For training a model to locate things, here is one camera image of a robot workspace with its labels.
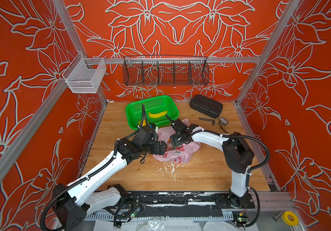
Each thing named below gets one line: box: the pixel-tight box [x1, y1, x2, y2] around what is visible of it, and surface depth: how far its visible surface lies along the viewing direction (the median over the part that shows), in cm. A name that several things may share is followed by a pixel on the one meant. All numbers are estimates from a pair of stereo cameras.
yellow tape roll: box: [281, 210, 300, 227], surface depth 68 cm
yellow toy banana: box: [148, 110, 168, 119], surface depth 109 cm
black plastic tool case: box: [189, 94, 224, 119], surface depth 110 cm
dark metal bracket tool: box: [198, 117, 216, 126], surface depth 109 cm
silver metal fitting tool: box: [218, 116, 229, 134], surface depth 105 cm
